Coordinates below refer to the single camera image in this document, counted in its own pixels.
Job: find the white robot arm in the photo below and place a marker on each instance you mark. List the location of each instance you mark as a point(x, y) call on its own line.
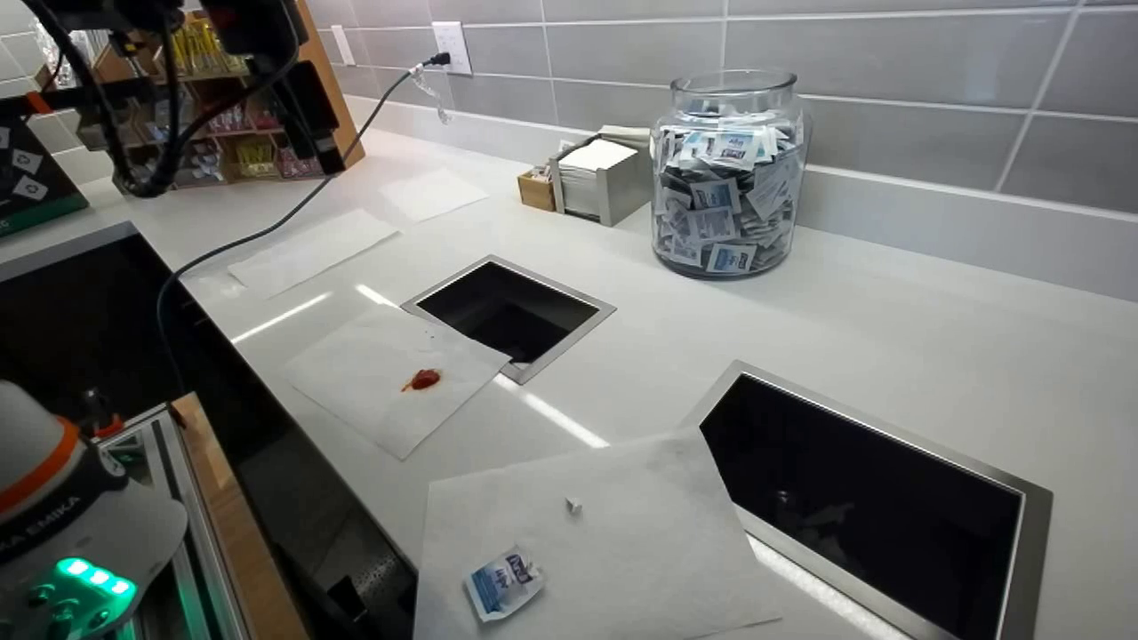
point(130, 78)

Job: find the white orange robot base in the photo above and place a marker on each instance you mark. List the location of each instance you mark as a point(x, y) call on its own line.
point(79, 538)

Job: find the white tissue front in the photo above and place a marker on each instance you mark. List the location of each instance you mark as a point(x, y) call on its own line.
point(654, 553)

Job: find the small square counter opening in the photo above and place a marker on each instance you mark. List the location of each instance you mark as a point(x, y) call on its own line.
point(514, 312)

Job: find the small brown box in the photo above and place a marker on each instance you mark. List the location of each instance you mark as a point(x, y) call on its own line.
point(533, 189)

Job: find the white napkin dispenser box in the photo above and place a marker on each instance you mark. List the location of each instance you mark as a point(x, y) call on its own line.
point(602, 175)

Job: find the glass jar of packets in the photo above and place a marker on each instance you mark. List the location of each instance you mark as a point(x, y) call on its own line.
point(726, 175)

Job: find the blue white sugar packet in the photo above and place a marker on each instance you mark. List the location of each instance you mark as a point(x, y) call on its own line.
point(503, 583)

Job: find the large square counter opening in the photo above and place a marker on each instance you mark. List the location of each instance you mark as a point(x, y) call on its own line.
point(927, 538)

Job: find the wooden condiment shelf rack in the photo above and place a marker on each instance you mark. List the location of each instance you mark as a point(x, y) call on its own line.
point(241, 141)

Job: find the white wall outlet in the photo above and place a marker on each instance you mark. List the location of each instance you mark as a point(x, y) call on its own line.
point(454, 44)

